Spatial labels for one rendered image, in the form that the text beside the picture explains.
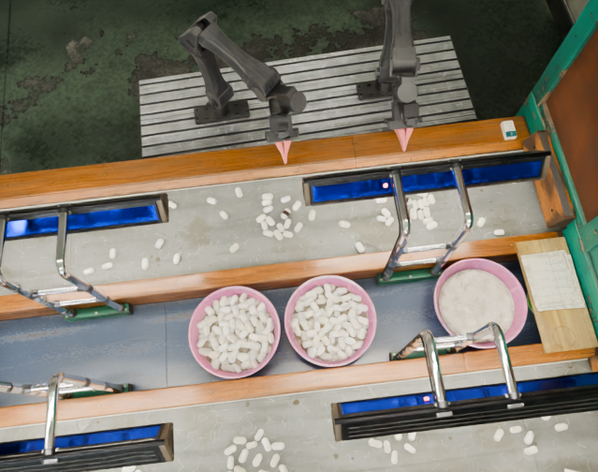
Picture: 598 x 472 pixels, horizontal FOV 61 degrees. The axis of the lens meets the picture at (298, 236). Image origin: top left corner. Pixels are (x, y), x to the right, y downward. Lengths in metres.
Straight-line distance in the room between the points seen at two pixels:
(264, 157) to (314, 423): 0.84
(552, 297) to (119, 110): 2.23
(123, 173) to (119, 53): 1.45
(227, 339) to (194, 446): 0.30
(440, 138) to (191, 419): 1.16
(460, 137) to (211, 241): 0.88
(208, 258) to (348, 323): 0.47
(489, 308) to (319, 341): 0.51
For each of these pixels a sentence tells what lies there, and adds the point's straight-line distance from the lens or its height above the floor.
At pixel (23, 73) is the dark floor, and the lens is 3.28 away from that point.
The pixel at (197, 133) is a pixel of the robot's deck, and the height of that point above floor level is 0.67.
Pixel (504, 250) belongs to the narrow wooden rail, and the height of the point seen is 0.76.
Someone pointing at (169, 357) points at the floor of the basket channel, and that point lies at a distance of 1.63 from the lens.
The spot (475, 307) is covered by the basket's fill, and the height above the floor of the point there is 0.73.
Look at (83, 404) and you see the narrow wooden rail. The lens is 1.60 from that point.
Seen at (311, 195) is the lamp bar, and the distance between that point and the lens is 1.27.
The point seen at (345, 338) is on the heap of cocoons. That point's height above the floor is 0.74.
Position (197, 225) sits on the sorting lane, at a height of 0.74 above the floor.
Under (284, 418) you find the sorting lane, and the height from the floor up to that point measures 0.74.
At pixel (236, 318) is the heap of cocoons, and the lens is 1.56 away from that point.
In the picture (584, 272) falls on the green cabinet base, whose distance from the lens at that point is 1.68.
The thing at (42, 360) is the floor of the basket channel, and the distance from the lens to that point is 1.78.
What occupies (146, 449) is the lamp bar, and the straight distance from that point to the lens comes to 1.19.
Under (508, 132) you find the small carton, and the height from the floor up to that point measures 0.79.
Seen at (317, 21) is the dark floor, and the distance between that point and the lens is 3.08.
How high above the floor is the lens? 2.23
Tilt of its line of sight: 69 degrees down
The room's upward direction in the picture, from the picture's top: 5 degrees counter-clockwise
